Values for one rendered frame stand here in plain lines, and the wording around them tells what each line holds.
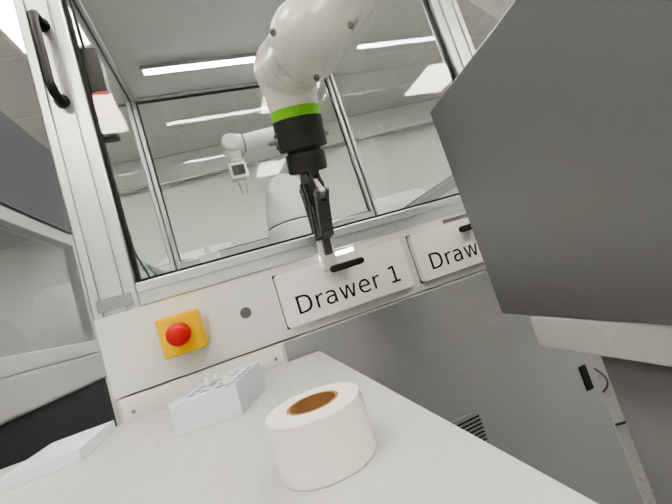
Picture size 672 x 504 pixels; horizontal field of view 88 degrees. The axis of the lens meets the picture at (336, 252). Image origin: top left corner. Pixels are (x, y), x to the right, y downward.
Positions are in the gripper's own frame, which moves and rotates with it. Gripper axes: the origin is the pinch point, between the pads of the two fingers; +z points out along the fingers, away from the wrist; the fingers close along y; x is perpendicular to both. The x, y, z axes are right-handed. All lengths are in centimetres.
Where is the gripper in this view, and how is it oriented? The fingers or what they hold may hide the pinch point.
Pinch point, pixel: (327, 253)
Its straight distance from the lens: 70.6
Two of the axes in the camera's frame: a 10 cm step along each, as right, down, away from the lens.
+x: 9.2, -2.7, 2.8
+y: 3.3, 1.7, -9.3
